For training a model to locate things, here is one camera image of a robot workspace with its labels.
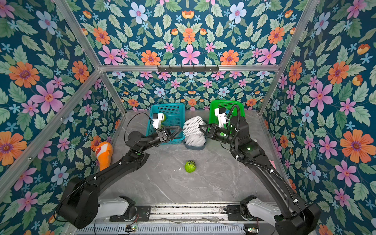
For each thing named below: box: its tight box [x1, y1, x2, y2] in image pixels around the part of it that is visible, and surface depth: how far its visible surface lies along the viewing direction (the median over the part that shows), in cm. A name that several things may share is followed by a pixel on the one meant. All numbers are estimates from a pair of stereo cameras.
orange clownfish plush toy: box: [95, 141, 114, 172], surface depth 90 cm
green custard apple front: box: [184, 160, 197, 174], surface depth 86 cm
